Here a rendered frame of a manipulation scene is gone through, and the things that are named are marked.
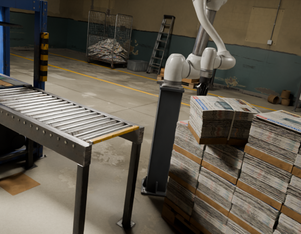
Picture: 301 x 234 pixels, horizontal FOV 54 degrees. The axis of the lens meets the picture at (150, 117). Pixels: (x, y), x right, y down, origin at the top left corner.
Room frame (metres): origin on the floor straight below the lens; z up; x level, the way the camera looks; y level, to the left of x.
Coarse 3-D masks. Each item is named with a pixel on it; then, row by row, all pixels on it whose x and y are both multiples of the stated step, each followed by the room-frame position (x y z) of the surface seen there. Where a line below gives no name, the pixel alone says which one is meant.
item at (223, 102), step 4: (220, 100) 1.88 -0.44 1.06; (224, 100) 1.89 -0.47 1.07; (224, 104) 1.78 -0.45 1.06; (228, 104) 1.80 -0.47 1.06; (228, 108) 1.71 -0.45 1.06; (232, 108) 1.72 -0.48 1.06; (236, 108) 1.73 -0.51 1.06; (232, 112) 1.68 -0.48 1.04; (236, 112) 1.68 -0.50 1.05; (228, 116) 1.68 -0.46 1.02; (232, 116) 1.68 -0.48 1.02; (236, 116) 1.69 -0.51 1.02; (228, 120) 1.68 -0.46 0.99; (236, 120) 1.69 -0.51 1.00; (228, 124) 1.68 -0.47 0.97; (228, 128) 1.69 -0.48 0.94; (232, 128) 1.69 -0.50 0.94; (228, 132) 1.69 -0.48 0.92; (232, 132) 1.69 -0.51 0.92; (224, 136) 1.69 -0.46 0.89; (232, 136) 1.70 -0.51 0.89
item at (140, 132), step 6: (42, 90) 2.49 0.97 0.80; (54, 96) 2.35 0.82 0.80; (72, 102) 2.25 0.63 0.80; (90, 108) 2.15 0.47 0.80; (102, 114) 2.05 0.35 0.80; (108, 114) 2.07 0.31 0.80; (120, 120) 1.97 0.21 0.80; (126, 120) 1.99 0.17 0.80; (132, 132) 1.90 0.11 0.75; (138, 132) 1.87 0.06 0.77; (126, 138) 1.92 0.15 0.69; (132, 138) 1.89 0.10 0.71; (138, 138) 1.87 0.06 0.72
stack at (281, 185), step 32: (192, 160) 1.91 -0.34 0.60; (224, 160) 1.71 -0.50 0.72; (256, 160) 1.56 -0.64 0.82; (192, 192) 1.88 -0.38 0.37; (224, 192) 1.66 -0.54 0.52; (288, 192) 1.39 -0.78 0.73; (192, 224) 1.82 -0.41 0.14; (224, 224) 1.63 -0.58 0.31; (256, 224) 1.48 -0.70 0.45; (288, 224) 1.35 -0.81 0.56
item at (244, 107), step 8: (232, 104) 1.81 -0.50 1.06; (240, 104) 1.84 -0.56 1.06; (248, 104) 1.86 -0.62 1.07; (240, 112) 1.69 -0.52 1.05; (248, 112) 1.69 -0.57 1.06; (256, 112) 1.71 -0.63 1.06; (240, 120) 1.69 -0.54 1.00; (248, 120) 1.70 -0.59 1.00; (240, 128) 1.70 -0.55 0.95; (248, 128) 1.70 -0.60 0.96; (240, 136) 1.70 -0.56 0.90; (248, 136) 1.72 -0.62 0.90
